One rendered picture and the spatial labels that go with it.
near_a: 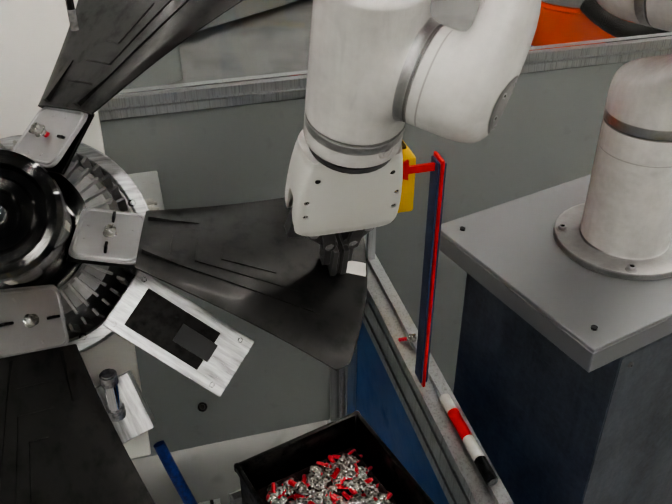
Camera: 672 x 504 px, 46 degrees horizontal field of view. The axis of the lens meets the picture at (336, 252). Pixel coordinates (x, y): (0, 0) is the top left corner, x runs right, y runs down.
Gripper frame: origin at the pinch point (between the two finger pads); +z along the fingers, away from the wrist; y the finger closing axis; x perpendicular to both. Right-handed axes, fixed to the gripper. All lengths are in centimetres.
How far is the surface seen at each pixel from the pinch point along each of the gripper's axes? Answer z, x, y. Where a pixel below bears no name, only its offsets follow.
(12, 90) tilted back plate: 6.0, -37.0, 31.4
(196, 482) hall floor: 130, -34, 15
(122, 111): 39, -69, 19
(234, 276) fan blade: 0.1, 1.0, 10.4
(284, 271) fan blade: 1.0, 0.7, 5.4
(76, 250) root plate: -1.5, -3.6, 24.6
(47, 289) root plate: 4.1, -3.9, 28.2
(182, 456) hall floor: 133, -43, 17
